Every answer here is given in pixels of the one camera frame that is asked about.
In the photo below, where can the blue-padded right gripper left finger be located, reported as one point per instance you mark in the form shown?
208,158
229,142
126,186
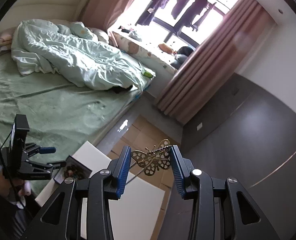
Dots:
60,216

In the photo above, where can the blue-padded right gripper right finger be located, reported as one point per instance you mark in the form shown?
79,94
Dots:
240,216

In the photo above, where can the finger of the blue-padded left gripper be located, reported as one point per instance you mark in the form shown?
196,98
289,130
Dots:
47,150
35,167

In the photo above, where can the jewelry pile in box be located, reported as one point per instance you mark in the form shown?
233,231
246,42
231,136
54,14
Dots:
74,171

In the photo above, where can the black jewelry box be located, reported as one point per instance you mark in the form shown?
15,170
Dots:
59,177

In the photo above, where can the person's left hand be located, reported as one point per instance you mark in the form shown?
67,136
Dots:
6,185

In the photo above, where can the green bed sheet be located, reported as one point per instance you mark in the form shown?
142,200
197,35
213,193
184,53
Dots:
59,113

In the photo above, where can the white bedside table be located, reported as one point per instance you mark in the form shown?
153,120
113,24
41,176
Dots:
112,204

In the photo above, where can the flattened cardboard on floor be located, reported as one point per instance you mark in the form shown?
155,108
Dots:
150,153

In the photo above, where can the light green duvet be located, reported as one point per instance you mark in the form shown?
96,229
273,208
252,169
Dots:
75,52

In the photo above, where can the pink pillow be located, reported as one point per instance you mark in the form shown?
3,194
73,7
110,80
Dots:
6,38

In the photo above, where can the small green object on bed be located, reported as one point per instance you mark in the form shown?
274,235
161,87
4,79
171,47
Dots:
147,74

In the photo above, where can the bear-print window seat cushion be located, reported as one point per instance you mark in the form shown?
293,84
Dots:
149,55

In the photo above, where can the beige headboard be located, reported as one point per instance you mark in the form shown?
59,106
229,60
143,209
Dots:
68,10

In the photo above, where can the pink right curtain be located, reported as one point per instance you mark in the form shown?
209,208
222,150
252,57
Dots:
214,61

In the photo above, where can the pink curtain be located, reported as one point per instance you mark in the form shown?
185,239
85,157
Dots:
214,61
102,14

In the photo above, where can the orange plush toy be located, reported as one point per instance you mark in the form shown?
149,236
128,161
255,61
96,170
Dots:
165,48

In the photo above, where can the dark cushions on sill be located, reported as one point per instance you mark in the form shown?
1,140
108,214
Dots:
180,57

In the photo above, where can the pink left curtain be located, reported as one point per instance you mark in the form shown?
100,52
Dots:
102,14

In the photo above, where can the hanging dark clothes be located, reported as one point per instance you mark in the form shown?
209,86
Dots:
186,13

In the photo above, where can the black camera mount with cable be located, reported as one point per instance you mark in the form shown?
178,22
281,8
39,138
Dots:
17,136

